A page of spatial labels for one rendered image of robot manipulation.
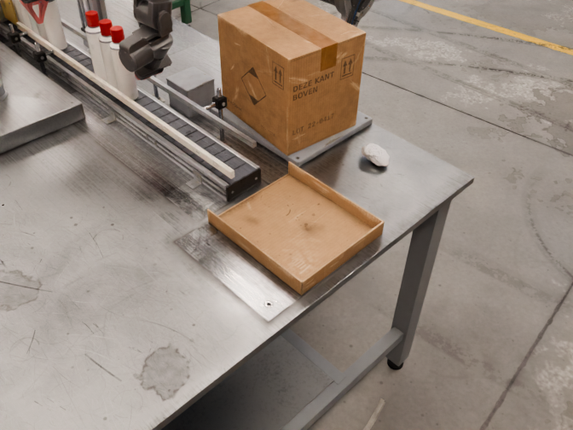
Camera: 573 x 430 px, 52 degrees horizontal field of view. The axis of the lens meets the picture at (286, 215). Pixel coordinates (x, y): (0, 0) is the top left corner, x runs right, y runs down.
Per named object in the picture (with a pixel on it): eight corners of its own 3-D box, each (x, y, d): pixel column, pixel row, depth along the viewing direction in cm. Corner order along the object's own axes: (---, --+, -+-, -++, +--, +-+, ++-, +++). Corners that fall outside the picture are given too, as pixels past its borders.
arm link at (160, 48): (179, 40, 139) (164, 20, 139) (157, 53, 136) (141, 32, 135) (170, 55, 145) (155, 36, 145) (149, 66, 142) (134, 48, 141)
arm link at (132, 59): (170, 9, 132) (145, -1, 136) (130, 30, 127) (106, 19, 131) (179, 56, 141) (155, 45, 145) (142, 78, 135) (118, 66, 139)
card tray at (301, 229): (208, 222, 134) (206, 209, 132) (289, 173, 148) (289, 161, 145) (301, 295, 119) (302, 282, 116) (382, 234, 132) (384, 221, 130)
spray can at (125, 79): (116, 97, 164) (101, 27, 150) (131, 90, 167) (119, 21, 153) (126, 105, 161) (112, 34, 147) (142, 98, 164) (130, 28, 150)
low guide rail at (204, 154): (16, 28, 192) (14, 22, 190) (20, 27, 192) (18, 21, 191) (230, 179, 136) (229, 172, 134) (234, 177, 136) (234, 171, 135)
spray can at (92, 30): (93, 80, 171) (77, 12, 157) (108, 74, 173) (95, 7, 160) (102, 87, 168) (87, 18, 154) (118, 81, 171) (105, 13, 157)
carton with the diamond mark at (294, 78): (222, 106, 167) (217, 14, 149) (288, 80, 178) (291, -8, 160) (287, 156, 150) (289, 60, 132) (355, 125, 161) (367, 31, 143)
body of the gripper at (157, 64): (123, 57, 146) (130, 43, 140) (157, 44, 151) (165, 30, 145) (137, 80, 146) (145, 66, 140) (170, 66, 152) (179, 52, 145)
